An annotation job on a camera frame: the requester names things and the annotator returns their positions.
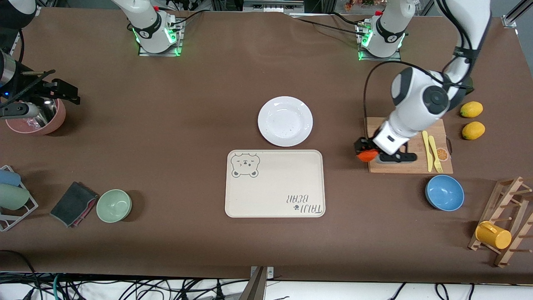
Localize white round plate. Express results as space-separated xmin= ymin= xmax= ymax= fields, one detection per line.
xmin=257 ymin=96 xmax=314 ymax=148

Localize metal scoop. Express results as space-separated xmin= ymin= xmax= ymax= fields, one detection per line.
xmin=27 ymin=98 xmax=57 ymax=128

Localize pink bowl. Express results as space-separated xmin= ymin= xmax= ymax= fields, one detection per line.
xmin=5 ymin=98 xmax=66 ymax=135

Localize wooden cutting board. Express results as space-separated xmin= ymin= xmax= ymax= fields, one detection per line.
xmin=364 ymin=117 xmax=453 ymax=174

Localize yellow plastic knife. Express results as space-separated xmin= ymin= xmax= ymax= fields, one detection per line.
xmin=422 ymin=130 xmax=433 ymax=173

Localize yellow plastic fork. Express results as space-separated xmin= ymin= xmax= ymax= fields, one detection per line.
xmin=428 ymin=135 xmax=443 ymax=173

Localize blue bowl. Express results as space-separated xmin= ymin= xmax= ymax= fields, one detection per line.
xmin=425 ymin=175 xmax=465 ymax=212

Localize beige tray with bear print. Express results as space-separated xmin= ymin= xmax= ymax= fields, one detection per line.
xmin=225 ymin=150 xmax=326 ymax=218

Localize pale blue cup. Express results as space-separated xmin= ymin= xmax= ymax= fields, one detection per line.
xmin=0 ymin=170 xmax=21 ymax=187

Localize yellow lemon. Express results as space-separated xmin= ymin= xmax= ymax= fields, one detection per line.
xmin=460 ymin=101 xmax=484 ymax=118
xmin=462 ymin=121 xmax=486 ymax=140

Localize dark grey folded cloth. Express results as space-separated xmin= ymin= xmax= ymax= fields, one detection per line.
xmin=50 ymin=181 xmax=99 ymax=228

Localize pale green cup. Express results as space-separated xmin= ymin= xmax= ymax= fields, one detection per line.
xmin=0 ymin=183 xmax=30 ymax=210

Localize pale green bowl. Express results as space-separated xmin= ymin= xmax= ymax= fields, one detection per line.
xmin=96 ymin=189 xmax=132 ymax=223

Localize wooden cup rack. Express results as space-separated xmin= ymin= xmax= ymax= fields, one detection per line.
xmin=468 ymin=176 xmax=533 ymax=268

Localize yellow mug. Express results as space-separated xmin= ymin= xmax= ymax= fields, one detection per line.
xmin=475 ymin=221 xmax=512 ymax=250

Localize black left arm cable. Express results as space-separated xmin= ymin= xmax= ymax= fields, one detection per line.
xmin=363 ymin=0 xmax=479 ymax=140

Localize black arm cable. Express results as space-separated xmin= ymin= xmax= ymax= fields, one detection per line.
xmin=0 ymin=27 xmax=57 ymax=109
xmin=363 ymin=0 xmax=479 ymax=140

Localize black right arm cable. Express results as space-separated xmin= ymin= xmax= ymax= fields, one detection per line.
xmin=0 ymin=27 xmax=57 ymax=109

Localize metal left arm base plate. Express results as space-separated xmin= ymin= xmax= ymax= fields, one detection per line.
xmin=358 ymin=23 xmax=402 ymax=62

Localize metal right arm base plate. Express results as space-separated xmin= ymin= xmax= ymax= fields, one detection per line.
xmin=139 ymin=19 xmax=182 ymax=57

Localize white wire rack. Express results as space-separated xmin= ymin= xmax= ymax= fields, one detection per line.
xmin=0 ymin=165 xmax=39 ymax=232

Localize black left base cable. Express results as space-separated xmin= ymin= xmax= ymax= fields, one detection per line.
xmin=291 ymin=12 xmax=363 ymax=35

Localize black base cable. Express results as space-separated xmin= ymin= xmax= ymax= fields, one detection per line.
xmin=167 ymin=9 xmax=209 ymax=28
xmin=291 ymin=12 xmax=363 ymax=35

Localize black right base cable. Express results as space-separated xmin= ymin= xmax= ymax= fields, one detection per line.
xmin=167 ymin=9 xmax=209 ymax=28

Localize aluminium frame profile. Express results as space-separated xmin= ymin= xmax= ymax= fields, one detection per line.
xmin=244 ymin=0 xmax=304 ymax=13

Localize tangled black floor cables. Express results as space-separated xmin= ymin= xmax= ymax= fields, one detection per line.
xmin=0 ymin=249 xmax=475 ymax=300

